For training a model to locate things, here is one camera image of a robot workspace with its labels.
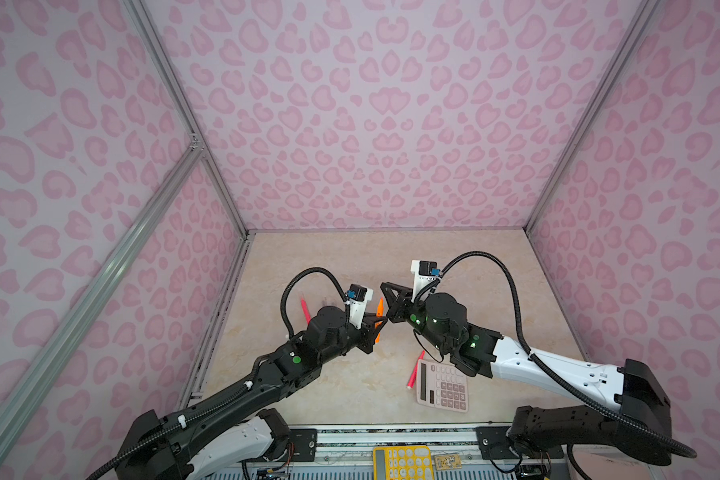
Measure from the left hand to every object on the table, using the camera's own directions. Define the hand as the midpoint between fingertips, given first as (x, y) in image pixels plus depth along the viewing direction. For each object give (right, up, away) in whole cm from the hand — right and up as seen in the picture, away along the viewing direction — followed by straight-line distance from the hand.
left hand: (387, 315), depth 72 cm
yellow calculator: (+3, -34, -1) cm, 35 cm away
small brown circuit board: (+14, -34, -1) cm, 37 cm away
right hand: (-2, +7, -2) cm, 8 cm away
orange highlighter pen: (-2, +1, -1) cm, 2 cm away
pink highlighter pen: (+7, -19, +10) cm, 23 cm away
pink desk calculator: (+15, -21, +9) cm, 27 cm away
